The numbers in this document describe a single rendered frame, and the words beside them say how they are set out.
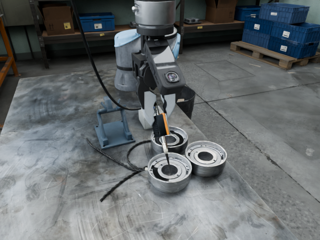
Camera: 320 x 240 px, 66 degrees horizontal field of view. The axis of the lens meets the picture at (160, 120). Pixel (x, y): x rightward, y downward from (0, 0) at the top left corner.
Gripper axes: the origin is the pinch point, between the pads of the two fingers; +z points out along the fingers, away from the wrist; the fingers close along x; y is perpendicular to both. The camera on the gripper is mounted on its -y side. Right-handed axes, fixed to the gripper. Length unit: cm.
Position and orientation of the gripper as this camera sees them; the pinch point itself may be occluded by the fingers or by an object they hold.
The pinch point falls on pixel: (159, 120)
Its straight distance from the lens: 55.3
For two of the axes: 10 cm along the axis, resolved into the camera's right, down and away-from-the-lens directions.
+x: -9.2, 2.0, -3.3
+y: -3.8, -4.8, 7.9
